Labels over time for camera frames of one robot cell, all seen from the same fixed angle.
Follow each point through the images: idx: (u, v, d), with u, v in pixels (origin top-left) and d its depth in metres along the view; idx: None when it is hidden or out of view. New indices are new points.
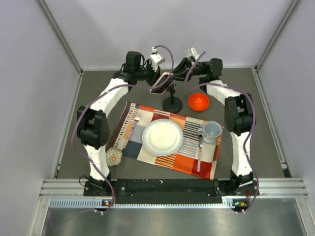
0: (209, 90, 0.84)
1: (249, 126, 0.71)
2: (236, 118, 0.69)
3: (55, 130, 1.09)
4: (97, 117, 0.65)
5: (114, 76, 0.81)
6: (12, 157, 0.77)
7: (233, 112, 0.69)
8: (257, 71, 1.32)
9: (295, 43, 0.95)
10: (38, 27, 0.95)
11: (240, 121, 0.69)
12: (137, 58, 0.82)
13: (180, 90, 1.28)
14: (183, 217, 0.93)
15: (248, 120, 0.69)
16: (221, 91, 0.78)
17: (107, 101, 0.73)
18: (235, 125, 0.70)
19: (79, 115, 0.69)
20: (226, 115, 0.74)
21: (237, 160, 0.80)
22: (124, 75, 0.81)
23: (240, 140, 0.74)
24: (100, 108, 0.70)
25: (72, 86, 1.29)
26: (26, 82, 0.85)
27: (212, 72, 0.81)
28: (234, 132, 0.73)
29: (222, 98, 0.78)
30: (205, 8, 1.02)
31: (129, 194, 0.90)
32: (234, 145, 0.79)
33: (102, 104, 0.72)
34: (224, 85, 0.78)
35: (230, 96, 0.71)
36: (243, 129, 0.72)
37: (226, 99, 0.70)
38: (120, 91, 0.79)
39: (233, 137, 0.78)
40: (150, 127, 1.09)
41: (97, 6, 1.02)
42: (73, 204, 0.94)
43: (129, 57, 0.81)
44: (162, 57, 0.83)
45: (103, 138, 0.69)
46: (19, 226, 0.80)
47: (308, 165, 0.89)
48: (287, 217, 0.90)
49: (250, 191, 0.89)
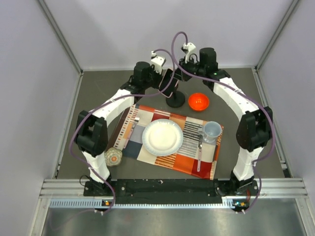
0: (216, 89, 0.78)
1: (264, 141, 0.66)
2: (253, 136, 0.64)
3: (55, 130, 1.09)
4: (97, 124, 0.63)
5: (122, 88, 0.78)
6: (12, 157, 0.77)
7: (251, 131, 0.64)
8: (257, 71, 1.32)
9: (295, 43, 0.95)
10: (38, 27, 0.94)
11: (256, 138, 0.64)
12: (145, 71, 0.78)
13: (180, 90, 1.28)
14: (183, 217, 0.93)
15: (264, 137, 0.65)
16: (235, 99, 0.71)
17: (110, 109, 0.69)
18: (251, 143, 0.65)
19: (80, 120, 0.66)
20: (241, 131, 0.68)
21: (243, 168, 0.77)
22: (132, 87, 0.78)
23: (252, 156, 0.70)
24: (101, 115, 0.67)
25: (72, 86, 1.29)
26: (26, 82, 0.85)
27: (205, 58, 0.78)
28: (247, 149, 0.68)
29: (234, 105, 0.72)
30: (206, 9, 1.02)
31: (129, 194, 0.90)
32: (241, 156, 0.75)
33: (105, 112, 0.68)
34: (238, 91, 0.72)
35: (247, 112, 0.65)
36: (257, 145, 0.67)
37: (243, 116, 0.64)
38: (127, 101, 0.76)
39: (242, 149, 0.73)
40: (150, 127, 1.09)
41: (97, 6, 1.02)
42: (73, 204, 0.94)
43: (137, 70, 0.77)
44: (164, 58, 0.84)
45: (100, 146, 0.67)
46: (19, 226, 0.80)
47: (307, 165, 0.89)
48: (287, 217, 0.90)
49: (250, 191, 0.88)
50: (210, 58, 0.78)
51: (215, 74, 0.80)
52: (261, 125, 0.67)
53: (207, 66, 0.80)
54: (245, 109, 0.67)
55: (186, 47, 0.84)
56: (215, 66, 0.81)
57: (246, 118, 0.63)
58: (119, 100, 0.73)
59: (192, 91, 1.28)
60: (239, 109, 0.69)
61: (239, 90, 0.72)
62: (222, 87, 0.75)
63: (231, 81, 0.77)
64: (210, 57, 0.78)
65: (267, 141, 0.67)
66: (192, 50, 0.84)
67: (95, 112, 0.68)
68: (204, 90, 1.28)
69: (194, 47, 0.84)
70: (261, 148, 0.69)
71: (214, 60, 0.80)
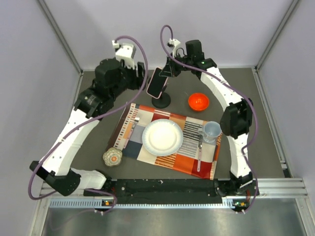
0: (204, 78, 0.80)
1: (245, 128, 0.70)
2: (234, 125, 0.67)
3: (55, 131, 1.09)
4: (50, 181, 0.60)
5: (77, 107, 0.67)
6: (13, 157, 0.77)
7: (234, 121, 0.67)
8: (257, 71, 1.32)
9: (295, 44, 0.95)
10: (38, 27, 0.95)
11: (237, 126, 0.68)
12: (111, 74, 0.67)
13: (180, 90, 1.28)
14: (183, 216, 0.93)
15: (244, 125, 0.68)
16: (220, 90, 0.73)
17: (62, 155, 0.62)
18: (232, 130, 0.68)
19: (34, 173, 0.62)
20: (223, 119, 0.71)
21: (236, 161, 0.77)
22: (89, 103, 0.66)
23: (238, 143, 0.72)
24: (52, 167, 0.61)
25: (72, 87, 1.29)
26: (26, 82, 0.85)
27: (192, 48, 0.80)
28: (231, 135, 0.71)
29: (220, 97, 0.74)
30: (205, 9, 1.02)
31: (129, 194, 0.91)
32: (232, 149, 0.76)
33: (56, 161, 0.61)
34: (224, 83, 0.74)
35: (231, 103, 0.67)
36: (240, 132, 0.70)
37: (227, 106, 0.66)
38: (83, 129, 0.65)
39: (230, 139, 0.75)
40: (150, 127, 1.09)
41: (97, 7, 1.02)
42: (73, 204, 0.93)
43: (99, 73, 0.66)
44: (132, 46, 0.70)
45: (65, 191, 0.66)
46: (19, 226, 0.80)
47: (308, 165, 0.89)
48: (287, 217, 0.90)
49: (250, 191, 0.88)
50: (196, 47, 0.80)
51: (203, 63, 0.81)
52: (242, 113, 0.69)
53: (194, 56, 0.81)
54: (229, 101, 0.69)
55: (172, 43, 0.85)
56: (203, 55, 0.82)
57: (229, 109, 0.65)
58: (74, 133, 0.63)
59: (192, 91, 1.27)
60: (224, 101, 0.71)
61: (226, 82, 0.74)
62: (209, 77, 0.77)
63: (218, 72, 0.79)
64: (196, 46, 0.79)
65: (248, 128, 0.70)
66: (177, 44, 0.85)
67: (45, 164, 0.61)
68: (204, 89, 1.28)
69: (179, 43, 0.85)
70: (246, 135, 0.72)
71: (200, 49, 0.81)
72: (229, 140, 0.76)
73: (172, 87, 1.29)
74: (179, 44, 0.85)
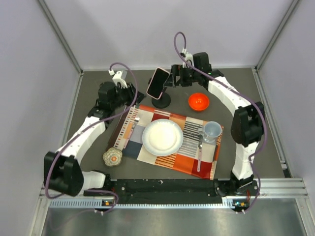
0: (211, 88, 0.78)
1: (258, 136, 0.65)
2: (246, 131, 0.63)
3: (55, 131, 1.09)
4: (68, 164, 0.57)
5: (90, 115, 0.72)
6: (13, 157, 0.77)
7: (245, 126, 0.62)
8: (257, 71, 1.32)
9: (295, 44, 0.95)
10: (38, 27, 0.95)
11: (250, 133, 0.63)
12: (111, 92, 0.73)
13: (180, 90, 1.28)
14: (184, 216, 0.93)
15: (257, 132, 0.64)
16: (228, 96, 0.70)
17: (80, 143, 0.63)
18: (244, 136, 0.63)
19: (48, 163, 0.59)
20: (234, 127, 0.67)
21: (241, 165, 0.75)
22: (100, 113, 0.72)
23: (247, 151, 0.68)
24: (71, 152, 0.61)
25: (72, 86, 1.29)
26: (26, 82, 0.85)
27: (198, 61, 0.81)
28: (242, 144, 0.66)
29: (228, 103, 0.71)
30: (205, 9, 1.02)
31: (129, 194, 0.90)
32: (238, 153, 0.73)
33: (74, 148, 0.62)
34: (231, 89, 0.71)
35: (240, 108, 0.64)
36: (252, 140, 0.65)
37: (236, 111, 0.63)
38: (97, 129, 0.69)
39: (238, 146, 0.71)
40: (150, 127, 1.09)
41: (97, 7, 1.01)
42: (73, 204, 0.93)
43: (101, 93, 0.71)
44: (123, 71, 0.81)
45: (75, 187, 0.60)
46: (19, 225, 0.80)
47: (307, 165, 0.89)
48: (287, 217, 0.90)
49: (250, 191, 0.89)
50: (203, 60, 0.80)
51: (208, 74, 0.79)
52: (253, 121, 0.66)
53: (201, 68, 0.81)
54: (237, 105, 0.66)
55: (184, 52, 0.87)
56: (209, 68, 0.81)
57: (239, 113, 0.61)
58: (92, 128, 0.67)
59: (192, 91, 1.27)
60: (233, 105, 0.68)
61: (233, 88, 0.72)
62: (217, 85, 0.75)
63: (225, 79, 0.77)
64: (203, 58, 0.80)
65: (260, 136, 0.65)
66: (188, 57, 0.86)
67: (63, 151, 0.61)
68: (204, 89, 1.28)
69: (191, 56, 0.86)
70: (257, 143, 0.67)
71: (206, 61, 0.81)
72: (237, 145, 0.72)
73: (172, 87, 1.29)
74: (191, 57, 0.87)
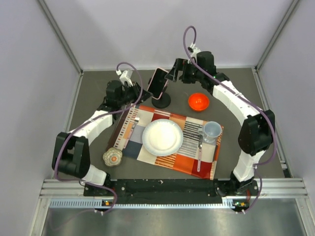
0: (216, 93, 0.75)
1: (267, 145, 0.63)
2: (255, 140, 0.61)
3: (55, 131, 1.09)
4: (79, 142, 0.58)
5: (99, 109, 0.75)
6: (13, 157, 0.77)
7: (254, 136, 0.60)
8: (257, 71, 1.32)
9: (295, 44, 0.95)
10: (38, 27, 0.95)
11: (259, 142, 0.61)
12: (118, 90, 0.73)
13: (180, 90, 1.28)
14: (184, 216, 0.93)
15: (266, 141, 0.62)
16: (235, 103, 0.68)
17: (90, 129, 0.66)
18: (253, 146, 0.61)
19: (59, 143, 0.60)
20: (242, 134, 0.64)
21: (244, 169, 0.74)
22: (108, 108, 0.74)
23: (253, 159, 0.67)
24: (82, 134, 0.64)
25: (72, 86, 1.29)
26: (26, 82, 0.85)
27: (203, 61, 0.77)
28: (249, 153, 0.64)
29: (236, 110, 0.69)
30: (205, 9, 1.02)
31: (129, 194, 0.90)
32: (242, 159, 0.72)
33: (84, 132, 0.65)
34: (239, 95, 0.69)
35: (249, 117, 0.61)
36: (259, 149, 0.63)
37: (245, 120, 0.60)
38: (106, 120, 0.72)
39: (243, 153, 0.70)
40: (150, 127, 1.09)
41: (97, 6, 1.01)
42: (73, 204, 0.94)
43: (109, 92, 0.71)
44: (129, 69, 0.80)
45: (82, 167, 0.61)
46: (19, 225, 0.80)
47: (308, 165, 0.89)
48: (287, 217, 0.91)
49: (250, 191, 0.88)
50: (208, 61, 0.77)
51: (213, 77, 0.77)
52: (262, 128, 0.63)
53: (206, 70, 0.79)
54: (246, 114, 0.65)
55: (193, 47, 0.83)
56: (214, 70, 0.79)
57: (248, 123, 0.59)
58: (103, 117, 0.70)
59: (192, 91, 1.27)
60: (241, 114, 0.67)
61: (240, 94, 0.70)
62: (223, 90, 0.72)
63: (231, 85, 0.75)
64: (208, 59, 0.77)
65: (268, 145, 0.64)
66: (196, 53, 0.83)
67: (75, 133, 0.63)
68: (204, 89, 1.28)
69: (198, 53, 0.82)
70: (263, 152, 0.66)
71: (212, 63, 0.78)
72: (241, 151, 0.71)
73: (172, 87, 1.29)
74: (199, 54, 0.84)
